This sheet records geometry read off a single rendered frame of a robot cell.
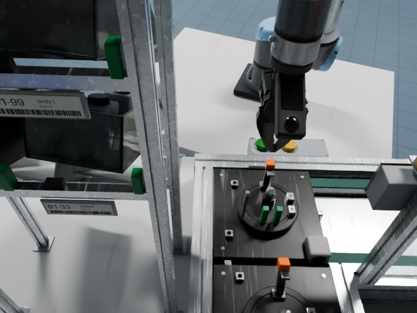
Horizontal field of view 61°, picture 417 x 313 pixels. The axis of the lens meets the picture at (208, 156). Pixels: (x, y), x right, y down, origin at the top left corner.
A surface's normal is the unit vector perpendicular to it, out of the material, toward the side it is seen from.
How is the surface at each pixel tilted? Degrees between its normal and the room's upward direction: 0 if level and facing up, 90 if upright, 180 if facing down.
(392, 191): 90
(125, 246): 0
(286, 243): 0
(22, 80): 90
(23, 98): 90
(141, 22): 90
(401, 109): 0
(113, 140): 65
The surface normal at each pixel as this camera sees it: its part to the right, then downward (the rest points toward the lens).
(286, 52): -0.52, 0.62
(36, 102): -0.01, 0.73
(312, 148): 0.03, -0.68
